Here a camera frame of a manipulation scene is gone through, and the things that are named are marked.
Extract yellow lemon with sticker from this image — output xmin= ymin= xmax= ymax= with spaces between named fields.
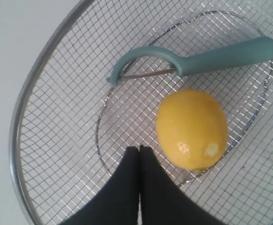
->
xmin=155 ymin=89 xmax=228 ymax=171

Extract teal handled peeler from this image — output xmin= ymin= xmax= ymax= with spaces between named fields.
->
xmin=106 ymin=36 xmax=273 ymax=87

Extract oval wire mesh basket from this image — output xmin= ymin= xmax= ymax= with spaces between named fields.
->
xmin=9 ymin=0 xmax=273 ymax=225

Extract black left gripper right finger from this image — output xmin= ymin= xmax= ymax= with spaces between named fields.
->
xmin=139 ymin=145 xmax=218 ymax=225

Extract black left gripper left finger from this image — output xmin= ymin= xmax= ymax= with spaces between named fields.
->
xmin=62 ymin=147 xmax=139 ymax=225

